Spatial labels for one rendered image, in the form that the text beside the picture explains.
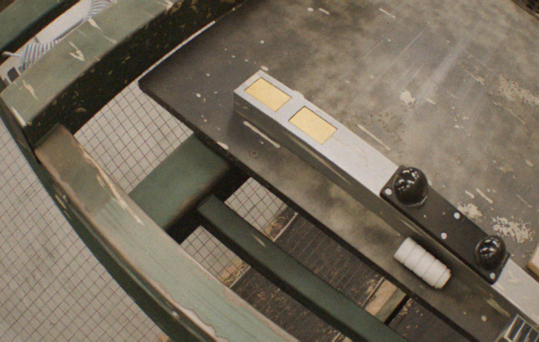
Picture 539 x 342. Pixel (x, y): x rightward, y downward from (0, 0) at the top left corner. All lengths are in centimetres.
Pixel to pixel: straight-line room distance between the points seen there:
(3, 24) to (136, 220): 72
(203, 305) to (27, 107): 35
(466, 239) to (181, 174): 38
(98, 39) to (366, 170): 39
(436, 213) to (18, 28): 94
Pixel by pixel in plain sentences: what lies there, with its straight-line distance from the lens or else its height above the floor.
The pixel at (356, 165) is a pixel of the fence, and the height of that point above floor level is 154.
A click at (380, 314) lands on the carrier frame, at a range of 179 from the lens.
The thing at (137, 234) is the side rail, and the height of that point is 164.
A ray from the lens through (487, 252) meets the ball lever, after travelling 51.
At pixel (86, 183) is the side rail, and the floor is 172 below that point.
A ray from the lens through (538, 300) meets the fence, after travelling 67.
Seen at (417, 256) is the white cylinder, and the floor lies 142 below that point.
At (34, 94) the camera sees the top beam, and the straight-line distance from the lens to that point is 71.
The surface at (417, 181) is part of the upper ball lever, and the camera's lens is 52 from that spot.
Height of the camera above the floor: 173
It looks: 12 degrees down
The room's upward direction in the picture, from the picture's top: 38 degrees counter-clockwise
